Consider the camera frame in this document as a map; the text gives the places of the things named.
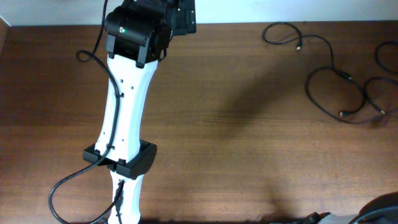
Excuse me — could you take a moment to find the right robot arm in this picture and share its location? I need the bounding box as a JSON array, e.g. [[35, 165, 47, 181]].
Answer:
[[293, 192, 397, 224]]

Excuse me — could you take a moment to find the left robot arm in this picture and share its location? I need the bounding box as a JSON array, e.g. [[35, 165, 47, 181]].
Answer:
[[83, 0, 197, 223]]

